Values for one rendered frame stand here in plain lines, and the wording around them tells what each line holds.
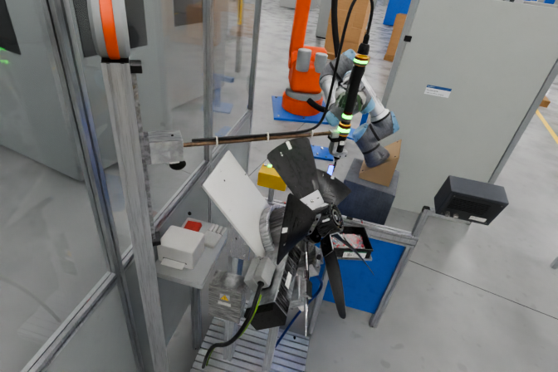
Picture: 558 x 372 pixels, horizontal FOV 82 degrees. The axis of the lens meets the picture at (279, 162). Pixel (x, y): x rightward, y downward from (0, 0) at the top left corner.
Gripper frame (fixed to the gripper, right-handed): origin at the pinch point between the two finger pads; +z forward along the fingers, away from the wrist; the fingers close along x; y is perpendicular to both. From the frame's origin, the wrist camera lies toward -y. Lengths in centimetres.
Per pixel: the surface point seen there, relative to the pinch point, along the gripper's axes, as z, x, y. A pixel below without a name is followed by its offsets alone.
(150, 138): 41, 53, 8
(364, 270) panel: -33, -35, 116
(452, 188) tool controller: -27, -58, 43
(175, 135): 37, 48, 8
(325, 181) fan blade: -15.0, 1.5, 46.8
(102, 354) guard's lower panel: 61, 70, 96
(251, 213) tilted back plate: 18, 28, 48
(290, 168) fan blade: 7.1, 16.5, 29.7
